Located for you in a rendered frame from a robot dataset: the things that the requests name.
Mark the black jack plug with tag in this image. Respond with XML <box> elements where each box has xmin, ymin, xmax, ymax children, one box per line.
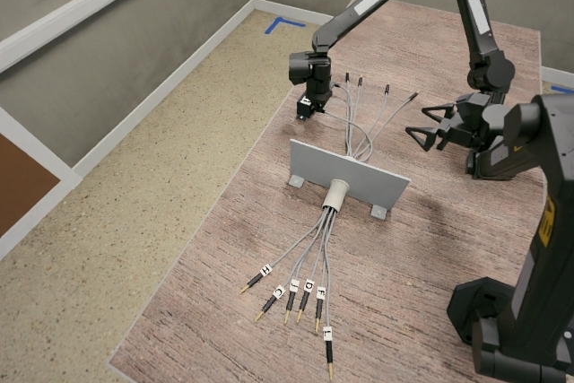
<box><xmin>239</xmin><ymin>264</ymin><xmax>273</xmax><ymax>294</ymax></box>
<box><xmin>324</xmin><ymin>327</ymin><xmax>333</xmax><ymax>379</ymax></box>
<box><xmin>284</xmin><ymin>280</ymin><xmax>299</xmax><ymax>324</ymax></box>
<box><xmin>297</xmin><ymin>279</ymin><xmax>314</xmax><ymax>322</ymax></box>
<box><xmin>316</xmin><ymin>287</ymin><xmax>326</xmax><ymax>333</ymax></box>
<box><xmin>254</xmin><ymin>285</ymin><xmax>285</xmax><ymax>322</ymax></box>

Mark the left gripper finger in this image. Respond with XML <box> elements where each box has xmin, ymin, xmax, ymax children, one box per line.
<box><xmin>405</xmin><ymin>126</ymin><xmax>435</xmax><ymax>152</ymax></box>
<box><xmin>422</xmin><ymin>102</ymin><xmax>455</xmax><ymax>123</ymax></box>

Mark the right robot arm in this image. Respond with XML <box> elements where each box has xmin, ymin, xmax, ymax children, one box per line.
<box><xmin>289</xmin><ymin>0</ymin><xmax>516</xmax><ymax>107</ymax></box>

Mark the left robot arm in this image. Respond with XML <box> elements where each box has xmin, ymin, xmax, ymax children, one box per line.
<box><xmin>448</xmin><ymin>92</ymin><xmax>574</xmax><ymax>383</ymax></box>

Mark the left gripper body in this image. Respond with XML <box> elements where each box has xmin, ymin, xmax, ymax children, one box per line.
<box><xmin>430</xmin><ymin>110</ymin><xmax>473</xmax><ymax>151</ymax></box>

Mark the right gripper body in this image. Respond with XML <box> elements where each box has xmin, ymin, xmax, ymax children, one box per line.
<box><xmin>305</xmin><ymin>76</ymin><xmax>335</xmax><ymax>105</ymax></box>

